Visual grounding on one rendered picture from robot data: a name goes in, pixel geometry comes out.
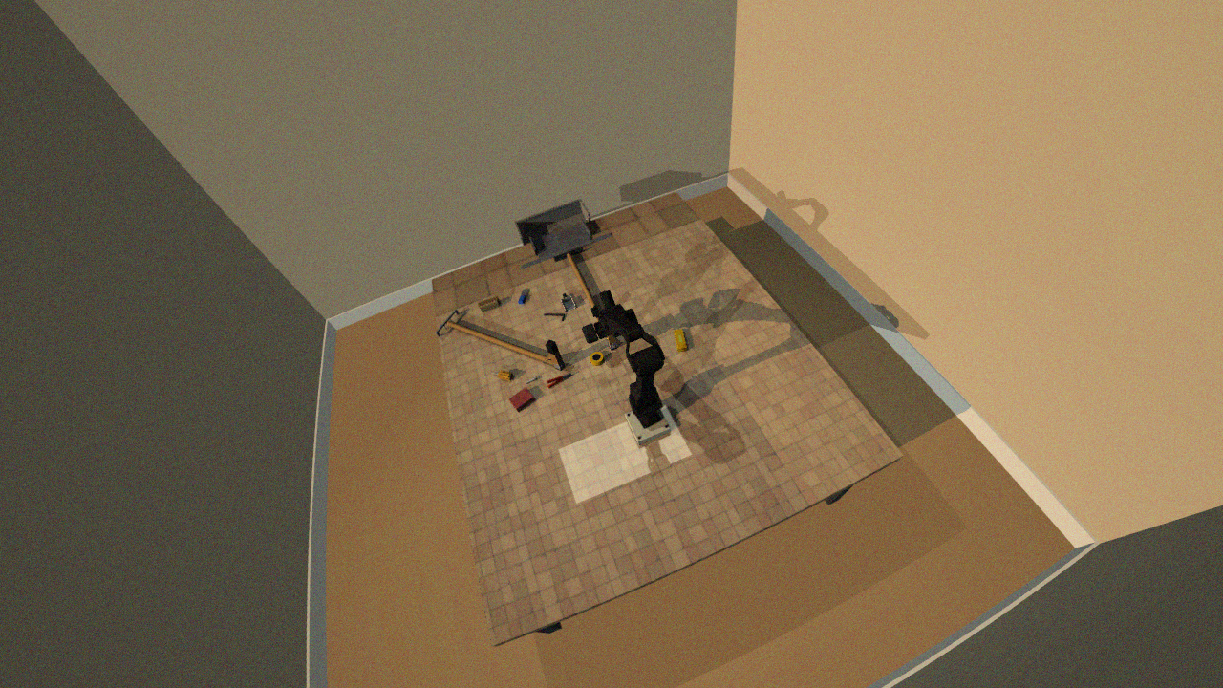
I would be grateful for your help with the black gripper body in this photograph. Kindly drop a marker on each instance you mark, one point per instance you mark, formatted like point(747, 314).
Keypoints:
point(590, 333)

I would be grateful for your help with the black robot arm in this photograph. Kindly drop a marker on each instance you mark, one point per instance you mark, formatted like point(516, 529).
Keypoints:
point(644, 398)

